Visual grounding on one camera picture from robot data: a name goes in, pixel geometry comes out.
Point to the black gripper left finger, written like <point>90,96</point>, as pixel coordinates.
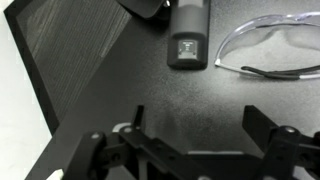
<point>140,156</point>

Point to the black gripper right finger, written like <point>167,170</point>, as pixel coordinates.
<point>286,153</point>

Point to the grey remote control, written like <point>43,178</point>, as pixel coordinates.
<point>188,30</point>

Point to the clear safety glasses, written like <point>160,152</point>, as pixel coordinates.
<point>266,72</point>

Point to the white drawer cabinet black top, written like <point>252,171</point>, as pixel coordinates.
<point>73,50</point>

